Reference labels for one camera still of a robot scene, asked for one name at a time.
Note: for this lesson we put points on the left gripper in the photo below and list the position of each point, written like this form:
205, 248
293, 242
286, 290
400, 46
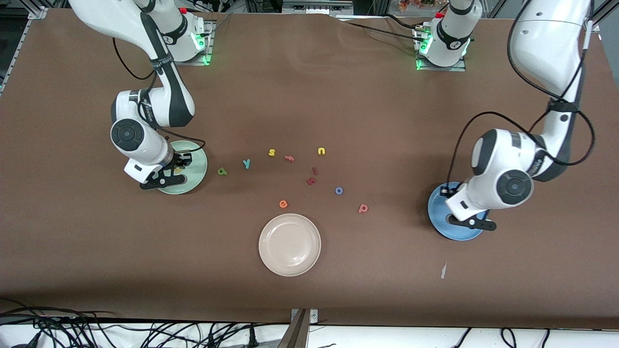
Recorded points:
450, 192

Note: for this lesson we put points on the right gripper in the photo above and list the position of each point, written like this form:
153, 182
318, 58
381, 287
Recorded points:
177, 159

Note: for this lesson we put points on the teal letter y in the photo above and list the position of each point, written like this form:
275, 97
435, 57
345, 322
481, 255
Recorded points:
246, 164

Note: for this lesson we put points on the red letter p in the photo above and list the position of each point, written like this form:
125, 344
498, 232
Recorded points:
362, 208

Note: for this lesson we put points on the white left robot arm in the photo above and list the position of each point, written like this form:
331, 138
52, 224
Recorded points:
512, 186

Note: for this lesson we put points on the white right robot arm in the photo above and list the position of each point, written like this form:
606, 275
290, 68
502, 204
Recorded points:
128, 135

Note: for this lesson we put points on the green plate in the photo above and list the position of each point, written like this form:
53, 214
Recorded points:
196, 166

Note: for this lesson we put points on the blue plate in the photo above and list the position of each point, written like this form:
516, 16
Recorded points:
437, 212

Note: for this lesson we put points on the white paper scrap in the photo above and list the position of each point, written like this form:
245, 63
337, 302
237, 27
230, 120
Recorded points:
443, 270

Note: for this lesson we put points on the dark red curly letter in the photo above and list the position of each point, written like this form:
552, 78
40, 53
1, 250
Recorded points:
311, 181

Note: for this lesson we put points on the beige plate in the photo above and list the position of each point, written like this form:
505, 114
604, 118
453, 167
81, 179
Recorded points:
289, 244

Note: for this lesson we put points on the brown table cover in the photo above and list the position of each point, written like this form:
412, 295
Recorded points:
338, 96

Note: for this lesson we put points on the orange artificial flowers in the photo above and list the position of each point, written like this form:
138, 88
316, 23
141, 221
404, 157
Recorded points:
416, 4

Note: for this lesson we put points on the grey power strip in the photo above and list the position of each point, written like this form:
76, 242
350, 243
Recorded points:
314, 6

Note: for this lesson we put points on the grey metal beam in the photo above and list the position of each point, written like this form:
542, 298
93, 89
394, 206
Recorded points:
296, 333

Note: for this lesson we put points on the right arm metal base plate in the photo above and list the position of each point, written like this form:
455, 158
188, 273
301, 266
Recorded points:
193, 62

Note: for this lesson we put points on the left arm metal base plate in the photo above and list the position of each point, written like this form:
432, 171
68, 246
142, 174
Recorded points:
440, 68

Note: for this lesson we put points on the small metal bracket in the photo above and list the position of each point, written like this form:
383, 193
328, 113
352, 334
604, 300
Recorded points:
314, 316

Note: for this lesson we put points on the aluminium frame rail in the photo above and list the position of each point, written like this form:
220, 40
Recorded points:
37, 13

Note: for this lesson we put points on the aluminium frame corner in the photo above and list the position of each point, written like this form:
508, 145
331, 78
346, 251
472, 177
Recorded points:
597, 19

